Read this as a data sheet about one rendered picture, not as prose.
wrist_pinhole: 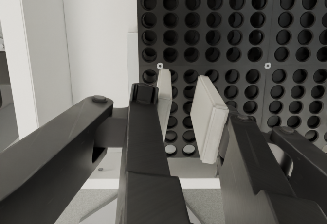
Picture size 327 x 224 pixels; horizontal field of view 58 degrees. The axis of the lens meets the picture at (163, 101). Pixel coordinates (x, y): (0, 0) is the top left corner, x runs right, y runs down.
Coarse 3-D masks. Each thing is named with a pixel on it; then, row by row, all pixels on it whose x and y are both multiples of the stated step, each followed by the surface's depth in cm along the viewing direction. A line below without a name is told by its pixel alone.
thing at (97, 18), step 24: (72, 0) 30; (96, 0) 30; (120, 0) 30; (72, 24) 31; (96, 24) 31; (120, 24) 31; (72, 48) 31; (96, 48) 31; (120, 48) 31; (72, 72) 32; (96, 72) 32; (120, 72) 32; (120, 96) 33; (96, 168) 31; (192, 168) 31
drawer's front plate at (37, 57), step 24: (0, 0) 21; (24, 0) 22; (48, 0) 26; (24, 24) 22; (48, 24) 26; (24, 48) 22; (48, 48) 26; (24, 72) 23; (48, 72) 26; (24, 96) 23; (48, 96) 26; (72, 96) 33; (24, 120) 24; (48, 120) 26
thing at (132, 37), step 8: (128, 32) 30; (136, 32) 30; (128, 40) 30; (136, 40) 30; (128, 48) 30; (136, 48) 30; (128, 56) 30; (136, 56) 30; (128, 64) 31; (136, 64) 31; (128, 72) 31; (136, 72) 31; (128, 80) 31; (136, 80) 31; (128, 88) 31
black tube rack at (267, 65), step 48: (144, 0) 27; (192, 0) 27; (240, 0) 27; (288, 0) 27; (192, 48) 28; (240, 48) 25; (288, 48) 25; (192, 96) 27; (240, 96) 26; (288, 96) 26; (192, 144) 28
